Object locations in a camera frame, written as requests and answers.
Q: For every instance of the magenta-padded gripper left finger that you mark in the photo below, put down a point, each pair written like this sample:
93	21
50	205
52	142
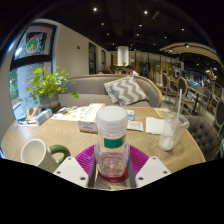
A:
70	170

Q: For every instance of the white open booklet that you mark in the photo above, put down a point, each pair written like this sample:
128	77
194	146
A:
71	113

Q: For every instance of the grey white chevron cushion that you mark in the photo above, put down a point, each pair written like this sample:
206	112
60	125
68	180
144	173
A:
126	90

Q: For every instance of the white paper napkin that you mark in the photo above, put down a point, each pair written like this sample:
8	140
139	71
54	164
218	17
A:
154	126

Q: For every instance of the white printed pamphlet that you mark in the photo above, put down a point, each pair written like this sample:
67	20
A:
135	125

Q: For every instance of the small blue box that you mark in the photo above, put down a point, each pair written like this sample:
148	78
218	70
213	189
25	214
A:
22	117

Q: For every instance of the green potted plant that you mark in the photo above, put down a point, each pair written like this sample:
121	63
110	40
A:
46	83

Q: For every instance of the group of wooden chairs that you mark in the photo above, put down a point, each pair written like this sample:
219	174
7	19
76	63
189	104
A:
196	93

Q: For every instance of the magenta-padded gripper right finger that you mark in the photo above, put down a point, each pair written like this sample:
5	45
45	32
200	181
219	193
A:
151	170

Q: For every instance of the yellow card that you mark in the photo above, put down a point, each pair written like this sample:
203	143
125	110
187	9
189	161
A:
161	111

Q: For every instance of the grey tufted armchair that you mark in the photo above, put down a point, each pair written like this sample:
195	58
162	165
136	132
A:
205	133

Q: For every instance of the dark-framed window with decals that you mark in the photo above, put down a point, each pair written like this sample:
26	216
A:
31	43

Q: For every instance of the person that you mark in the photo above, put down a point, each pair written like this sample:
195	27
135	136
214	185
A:
131	70

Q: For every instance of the group of ceiling lights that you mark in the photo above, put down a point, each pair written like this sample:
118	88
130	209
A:
145	12

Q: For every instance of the grey curved sofa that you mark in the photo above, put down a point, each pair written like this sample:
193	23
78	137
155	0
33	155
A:
90	88

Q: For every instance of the clear plastic water bottle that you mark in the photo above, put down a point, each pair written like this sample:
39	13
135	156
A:
111	150

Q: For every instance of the light blue tissue pack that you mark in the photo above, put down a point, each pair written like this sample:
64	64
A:
43	116

